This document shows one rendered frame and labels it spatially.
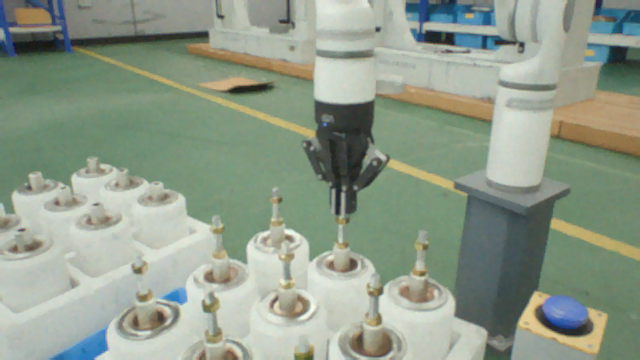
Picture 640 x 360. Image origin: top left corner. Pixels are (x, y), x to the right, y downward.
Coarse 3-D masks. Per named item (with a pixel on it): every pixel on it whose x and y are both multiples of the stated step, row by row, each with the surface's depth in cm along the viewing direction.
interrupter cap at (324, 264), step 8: (320, 256) 70; (328, 256) 70; (352, 256) 70; (360, 256) 70; (320, 264) 68; (328, 264) 68; (352, 264) 68; (360, 264) 68; (320, 272) 66; (328, 272) 66; (336, 272) 66; (344, 272) 66; (352, 272) 66; (360, 272) 66; (344, 280) 65
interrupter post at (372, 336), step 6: (366, 324) 51; (366, 330) 51; (372, 330) 51; (378, 330) 51; (366, 336) 52; (372, 336) 51; (378, 336) 51; (366, 342) 52; (372, 342) 52; (378, 342) 52; (366, 348) 52; (372, 348) 52; (378, 348) 52
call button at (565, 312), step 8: (552, 296) 48; (560, 296) 48; (544, 304) 47; (552, 304) 47; (560, 304) 47; (568, 304) 47; (576, 304) 47; (552, 312) 46; (560, 312) 45; (568, 312) 45; (576, 312) 45; (584, 312) 45; (552, 320) 46; (560, 320) 45; (568, 320) 45; (576, 320) 45; (584, 320) 45; (568, 328) 45
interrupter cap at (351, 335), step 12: (360, 324) 56; (384, 324) 56; (348, 336) 54; (360, 336) 54; (384, 336) 54; (396, 336) 54; (348, 348) 52; (360, 348) 52; (384, 348) 52; (396, 348) 52
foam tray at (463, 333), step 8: (456, 320) 68; (456, 328) 66; (464, 328) 66; (472, 328) 66; (480, 328) 66; (248, 336) 65; (328, 336) 65; (456, 336) 66; (464, 336) 65; (472, 336) 65; (480, 336) 65; (328, 344) 65; (456, 344) 63; (464, 344) 63; (472, 344) 63; (480, 344) 64; (328, 352) 65; (456, 352) 62; (464, 352) 62; (472, 352) 62; (480, 352) 65
